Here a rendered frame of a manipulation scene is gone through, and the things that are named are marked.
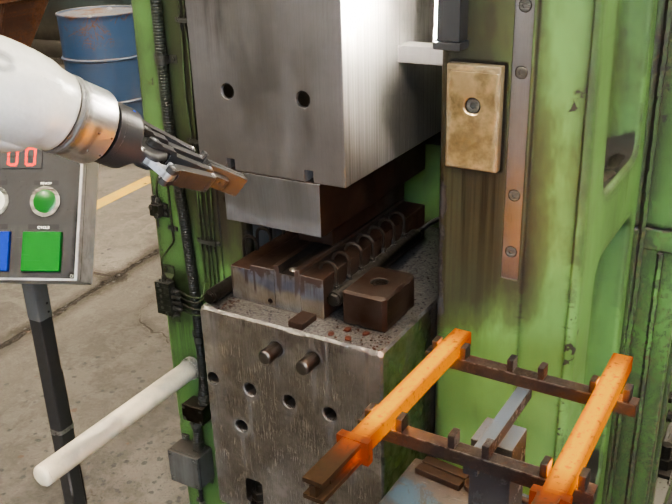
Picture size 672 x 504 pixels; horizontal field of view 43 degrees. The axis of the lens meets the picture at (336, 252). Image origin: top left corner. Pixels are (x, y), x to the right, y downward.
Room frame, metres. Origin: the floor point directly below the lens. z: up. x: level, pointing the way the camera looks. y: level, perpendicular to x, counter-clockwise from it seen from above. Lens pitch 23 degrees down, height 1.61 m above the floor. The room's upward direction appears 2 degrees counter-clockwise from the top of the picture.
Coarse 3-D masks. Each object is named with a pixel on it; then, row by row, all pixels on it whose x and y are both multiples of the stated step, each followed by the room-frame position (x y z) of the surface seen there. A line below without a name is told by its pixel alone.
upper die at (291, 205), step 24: (384, 168) 1.53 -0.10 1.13; (408, 168) 1.62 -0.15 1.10; (240, 192) 1.41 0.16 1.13; (264, 192) 1.38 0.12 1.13; (288, 192) 1.36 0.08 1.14; (312, 192) 1.33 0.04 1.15; (336, 192) 1.37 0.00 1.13; (360, 192) 1.45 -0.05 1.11; (384, 192) 1.53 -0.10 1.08; (240, 216) 1.41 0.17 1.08; (264, 216) 1.39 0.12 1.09; (288, 216) 1.36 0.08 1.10; (312, 216) 1.33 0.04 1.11; (336, 216) 1.37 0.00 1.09
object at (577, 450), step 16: (608, 368) 1.03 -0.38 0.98; (624, 368) 1.03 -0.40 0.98; (608, 384) 0.99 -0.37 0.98; (624, 384) 1.02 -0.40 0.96; (592, 400) 0.95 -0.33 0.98; (608, 400) 0.95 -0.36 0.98; (592, 416) 0.92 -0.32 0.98; (608, 416) 0.94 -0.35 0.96; (576, 432) 0.88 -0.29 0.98; (592, 432) 0.88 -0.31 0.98; (576, 448) 0.85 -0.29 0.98; (592, 448) 0.87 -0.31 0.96; (560, 464) 0.82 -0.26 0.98; (576, 464) 0.82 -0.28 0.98; (560, 480) 0.79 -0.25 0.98; (576, 480) 0.81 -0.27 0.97; (544, 496) 0.75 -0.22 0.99; (560, 496) 0.75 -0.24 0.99
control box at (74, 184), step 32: (0, 160) 1.55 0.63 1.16; (32, 160) 1.54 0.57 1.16; (64, 160) 1.54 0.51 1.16; (32, 192) 1.51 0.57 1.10; (64, 192) 1.51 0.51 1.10; (96, 192) 1.57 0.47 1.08; (0, 224) 1.49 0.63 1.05; (32, 224) 1.48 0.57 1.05; (64, 224) 1.48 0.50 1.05; (64, 256) 1.45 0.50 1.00
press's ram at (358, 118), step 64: (192, 0) 1.45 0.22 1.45; (256, 0) 1.38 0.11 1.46; (320, 0) 1.32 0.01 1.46; (384, 0) 1.42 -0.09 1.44; (192, 64) 1.45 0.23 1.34; (256, 64) 1.38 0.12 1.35; (320, 64) 1.32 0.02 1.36; (384, 64) 1.42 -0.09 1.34; (256, 128) 1.39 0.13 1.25; (320, 128) 1.32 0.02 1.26; (384, 128) 1.42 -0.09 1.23
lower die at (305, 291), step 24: (384, 216) 1.62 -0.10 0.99; (408, 216) 1.62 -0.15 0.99; (288, 240) 1.54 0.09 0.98; (360, 240) 1.50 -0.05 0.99; (240, 264) 1.43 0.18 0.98; (264, 264) 1.40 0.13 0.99; (312, 264) 1.39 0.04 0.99; (336, 264) 1.39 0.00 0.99; (240, 288) 1.42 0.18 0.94; (264, 288) 1.39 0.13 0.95; (288, 288) 1.36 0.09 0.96; (312, 288) 1.34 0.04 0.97; (312, 312) 1.34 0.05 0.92
